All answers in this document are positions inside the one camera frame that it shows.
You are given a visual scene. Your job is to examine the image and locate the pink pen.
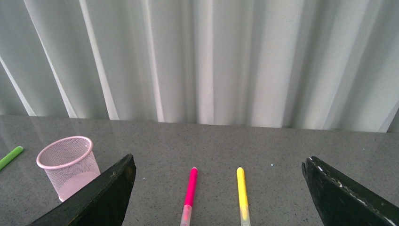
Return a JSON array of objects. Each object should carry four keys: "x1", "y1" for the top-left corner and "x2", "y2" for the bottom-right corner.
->
[{"x1": 180, "y1": 167, "x2": 198, "y2": 226}]

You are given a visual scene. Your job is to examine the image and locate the green pen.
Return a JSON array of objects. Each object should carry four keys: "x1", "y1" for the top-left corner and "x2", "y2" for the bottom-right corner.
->
[{"x1": 0, "y1": 146, "x2": 24, "y2": 170}]

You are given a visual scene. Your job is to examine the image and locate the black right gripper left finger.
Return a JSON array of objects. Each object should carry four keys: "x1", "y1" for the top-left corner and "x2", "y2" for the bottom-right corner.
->
[{"x1": 31, "y1": 154, "x2": 136, "y2": 226}]

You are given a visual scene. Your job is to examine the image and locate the pink mesh cup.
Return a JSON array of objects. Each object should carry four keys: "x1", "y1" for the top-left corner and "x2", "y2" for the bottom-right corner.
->
[{"x1": 36, "y1": 136, "x2": 100, "y2": 202}]

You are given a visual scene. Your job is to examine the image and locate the yellow pen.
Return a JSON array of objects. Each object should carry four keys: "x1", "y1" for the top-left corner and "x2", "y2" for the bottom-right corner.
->
[{"x1": 236, "y1": 167, "x2": 251, "y2": 226}]

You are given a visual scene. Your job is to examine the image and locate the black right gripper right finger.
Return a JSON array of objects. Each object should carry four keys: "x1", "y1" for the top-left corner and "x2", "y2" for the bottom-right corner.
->
[{"x1": 302, "y1": 156, "x2": 399, "y2": 226}]

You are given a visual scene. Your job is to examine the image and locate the white curtain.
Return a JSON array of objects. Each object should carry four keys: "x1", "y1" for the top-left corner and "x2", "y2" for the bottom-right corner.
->
[{"x1": 0, "y1": 0, "x2": 399, "y2": 132}]

